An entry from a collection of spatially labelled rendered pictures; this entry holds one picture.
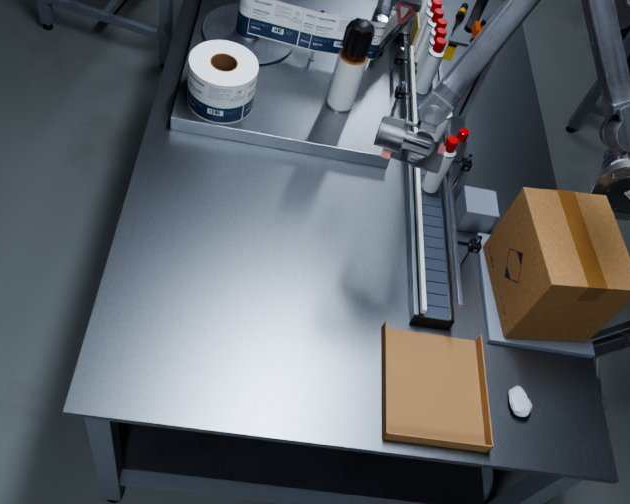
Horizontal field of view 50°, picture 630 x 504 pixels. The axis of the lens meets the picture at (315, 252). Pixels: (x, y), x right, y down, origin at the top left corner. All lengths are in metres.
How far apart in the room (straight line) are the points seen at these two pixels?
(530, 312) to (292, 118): 0.91
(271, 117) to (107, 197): 1.10
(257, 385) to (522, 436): 0.66
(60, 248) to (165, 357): 1.28
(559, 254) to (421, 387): 0.47
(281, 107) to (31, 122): 1.49
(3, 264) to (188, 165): 1.08
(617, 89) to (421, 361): 0.78
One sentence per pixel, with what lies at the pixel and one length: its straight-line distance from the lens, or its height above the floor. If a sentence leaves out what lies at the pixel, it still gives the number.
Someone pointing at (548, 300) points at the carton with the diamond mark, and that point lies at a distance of 1.71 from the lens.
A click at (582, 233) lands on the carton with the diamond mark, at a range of 1.80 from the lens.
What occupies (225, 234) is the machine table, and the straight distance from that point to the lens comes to 1.83.
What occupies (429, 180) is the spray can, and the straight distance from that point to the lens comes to 1.98.
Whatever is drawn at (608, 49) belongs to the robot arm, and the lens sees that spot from 1.55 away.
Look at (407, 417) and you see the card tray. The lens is 1.67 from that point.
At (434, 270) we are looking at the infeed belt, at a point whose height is 0.88.
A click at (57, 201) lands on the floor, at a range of 2.98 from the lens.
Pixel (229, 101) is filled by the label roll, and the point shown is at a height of 0.97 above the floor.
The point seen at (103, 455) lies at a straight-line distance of 1.93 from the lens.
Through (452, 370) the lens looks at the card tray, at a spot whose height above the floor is 0.83.
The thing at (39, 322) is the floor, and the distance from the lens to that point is 2.66.
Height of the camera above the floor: 2.30
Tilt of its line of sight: 53 degrees down
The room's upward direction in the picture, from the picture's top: 19 degrees clockwise
